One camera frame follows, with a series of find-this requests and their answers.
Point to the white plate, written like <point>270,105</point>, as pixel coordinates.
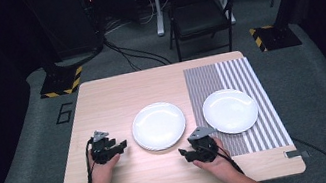
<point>230,110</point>
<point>159,125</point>

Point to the grey striped placemat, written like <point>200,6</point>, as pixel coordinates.
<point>254,141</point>

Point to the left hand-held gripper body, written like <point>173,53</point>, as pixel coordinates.
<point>101,149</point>

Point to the dark equipment cabinet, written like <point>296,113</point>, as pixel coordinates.
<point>70,19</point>

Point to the black folding chair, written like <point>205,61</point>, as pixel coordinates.
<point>198,14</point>

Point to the person's right hand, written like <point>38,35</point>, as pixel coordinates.
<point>220,166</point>

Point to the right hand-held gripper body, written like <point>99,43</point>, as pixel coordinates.
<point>204,146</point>

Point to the black yellow striped stand base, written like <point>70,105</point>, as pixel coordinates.
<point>59,82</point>
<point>276,37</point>

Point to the grey table edge bracket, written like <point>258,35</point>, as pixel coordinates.
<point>295,153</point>

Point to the person's left hand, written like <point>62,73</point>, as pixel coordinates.
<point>104,174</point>

